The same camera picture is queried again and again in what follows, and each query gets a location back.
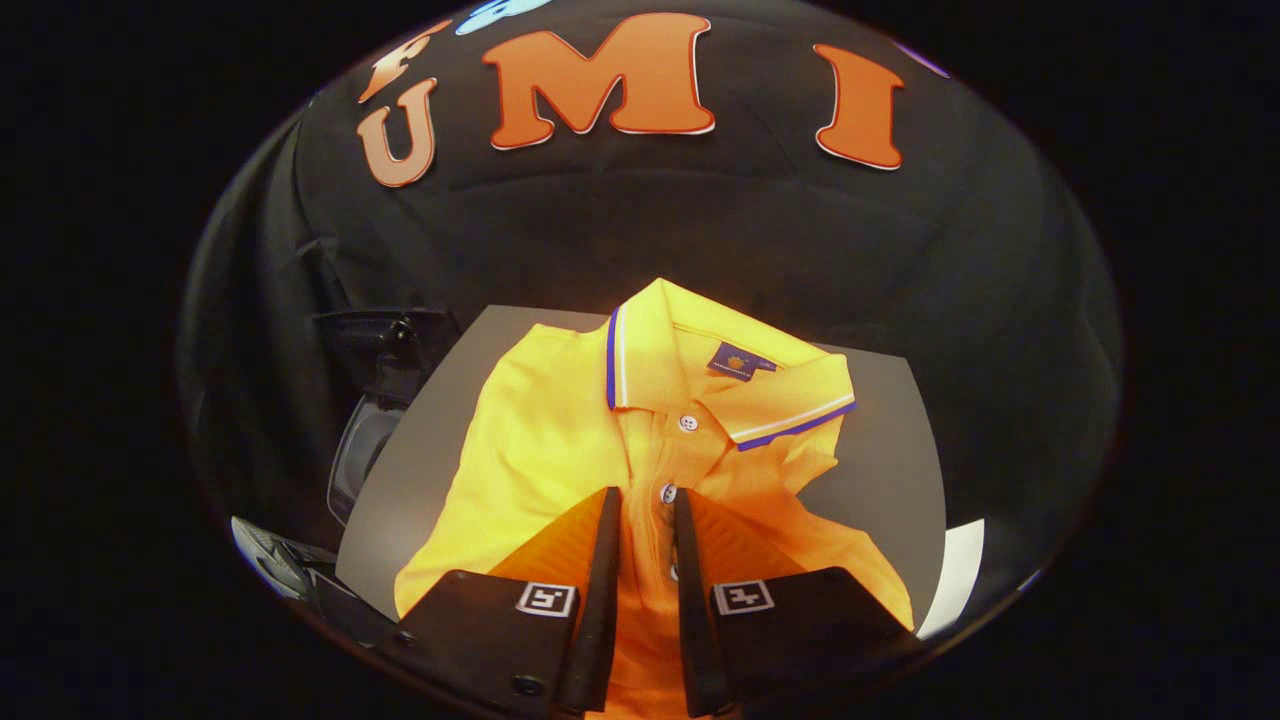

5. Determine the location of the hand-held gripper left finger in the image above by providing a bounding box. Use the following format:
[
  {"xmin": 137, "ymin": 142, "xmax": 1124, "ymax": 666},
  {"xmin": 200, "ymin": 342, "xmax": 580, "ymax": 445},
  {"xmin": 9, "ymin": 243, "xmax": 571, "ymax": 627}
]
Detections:
[{"xmin": 393, "ymin": 486, "xmax": 624, "ymax": 717}]

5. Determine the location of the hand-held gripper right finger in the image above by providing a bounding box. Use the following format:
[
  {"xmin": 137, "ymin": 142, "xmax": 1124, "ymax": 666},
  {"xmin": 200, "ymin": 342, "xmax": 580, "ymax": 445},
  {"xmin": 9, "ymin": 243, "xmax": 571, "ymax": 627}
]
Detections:
[{"xmin": 672, "ymin": 489, "xmax": 919, "ymax": 719}]

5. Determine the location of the yellow polo shirt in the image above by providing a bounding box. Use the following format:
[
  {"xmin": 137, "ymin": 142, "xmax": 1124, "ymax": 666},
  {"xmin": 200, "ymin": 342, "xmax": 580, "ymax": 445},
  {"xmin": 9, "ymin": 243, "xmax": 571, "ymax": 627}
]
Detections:
[{"xmin": 393, "ymin": 277, "xmax": 916, "ymax": 720}]

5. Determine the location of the grey washing machine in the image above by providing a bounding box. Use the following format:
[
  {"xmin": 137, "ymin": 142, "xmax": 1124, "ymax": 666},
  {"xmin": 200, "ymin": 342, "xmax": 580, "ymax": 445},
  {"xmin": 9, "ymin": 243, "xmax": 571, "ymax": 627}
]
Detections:
[{"xmin": 230, "ymin": 395, "xmax": 426, "ymax": 641}]

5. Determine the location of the dark washing machine lid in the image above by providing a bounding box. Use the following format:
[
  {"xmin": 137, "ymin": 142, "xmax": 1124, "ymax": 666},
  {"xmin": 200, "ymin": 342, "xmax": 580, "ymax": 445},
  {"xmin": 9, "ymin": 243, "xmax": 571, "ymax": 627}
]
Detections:
[{"xmin": 312, "ymin": 306, "xmax": 463, "ymax": 409}]

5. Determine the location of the black backdrop cloth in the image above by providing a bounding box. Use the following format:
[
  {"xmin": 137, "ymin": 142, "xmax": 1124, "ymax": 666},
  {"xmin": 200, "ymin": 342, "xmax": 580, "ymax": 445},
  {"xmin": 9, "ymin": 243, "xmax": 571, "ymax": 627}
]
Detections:
[{"xmin": 178, "ymin": 0, "xmax": 1123, "ymax": 641}]

